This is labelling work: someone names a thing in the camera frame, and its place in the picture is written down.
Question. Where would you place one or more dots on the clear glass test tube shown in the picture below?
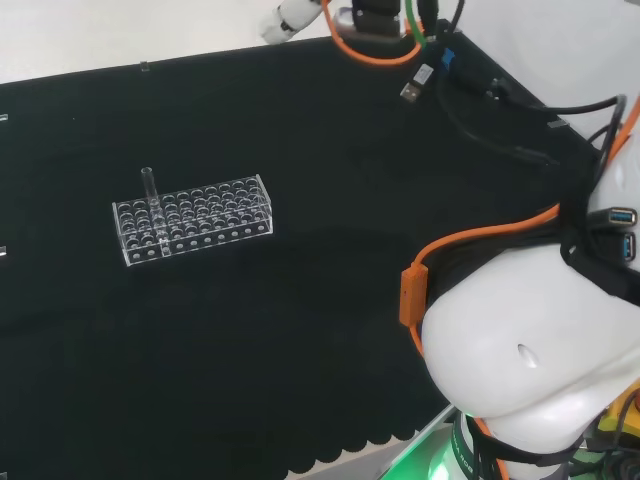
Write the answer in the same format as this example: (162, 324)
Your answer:
(148, 186)

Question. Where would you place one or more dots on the black USB hub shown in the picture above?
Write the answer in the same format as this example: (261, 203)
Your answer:
(617, 225)

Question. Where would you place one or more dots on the clear acrylic test tube rack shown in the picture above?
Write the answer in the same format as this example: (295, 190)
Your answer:
(220, 220)

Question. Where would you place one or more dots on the black bench cloth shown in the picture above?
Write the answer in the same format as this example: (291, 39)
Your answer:
(300, 325)

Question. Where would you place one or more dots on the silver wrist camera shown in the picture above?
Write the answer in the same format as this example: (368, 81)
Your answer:
(370, 25)

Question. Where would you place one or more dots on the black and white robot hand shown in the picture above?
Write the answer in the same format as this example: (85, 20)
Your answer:
(292, 19)

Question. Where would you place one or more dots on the small blue connector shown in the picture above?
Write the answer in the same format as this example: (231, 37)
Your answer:
(447, 60)

